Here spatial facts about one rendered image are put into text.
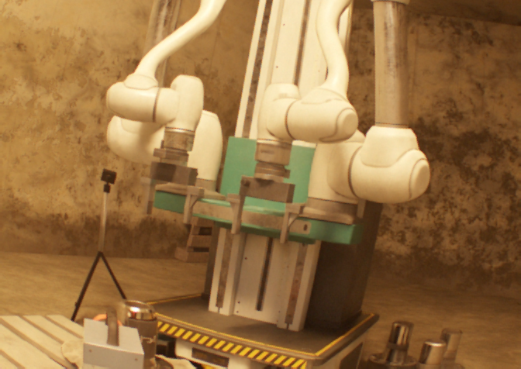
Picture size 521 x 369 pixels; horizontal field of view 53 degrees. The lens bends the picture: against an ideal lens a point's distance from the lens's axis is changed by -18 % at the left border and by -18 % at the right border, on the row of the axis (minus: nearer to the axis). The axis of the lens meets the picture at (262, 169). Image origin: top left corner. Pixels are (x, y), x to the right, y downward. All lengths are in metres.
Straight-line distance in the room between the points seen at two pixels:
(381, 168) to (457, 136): 4.62
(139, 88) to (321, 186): 0.59
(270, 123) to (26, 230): 2.94
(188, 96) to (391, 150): 0.56
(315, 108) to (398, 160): 0.31
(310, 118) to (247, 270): 0.81
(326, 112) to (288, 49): 0.74
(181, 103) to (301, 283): 0.72
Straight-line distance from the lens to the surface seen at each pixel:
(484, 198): 6.14
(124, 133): 2.00
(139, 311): 1.69
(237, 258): 2.11
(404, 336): 2.79
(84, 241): 4.68
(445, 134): 6.31
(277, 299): 2.11
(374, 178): 1.68
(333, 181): 1.77
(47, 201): 4.35
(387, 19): 1.71
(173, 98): 1.70
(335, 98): 1.49
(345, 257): 2.14
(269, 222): 1.84
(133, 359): 1.26
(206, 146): 1.97
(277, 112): 1.56
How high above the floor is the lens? 0.80
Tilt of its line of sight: 1 degrees up
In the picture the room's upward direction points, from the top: 9 degrees clockwise
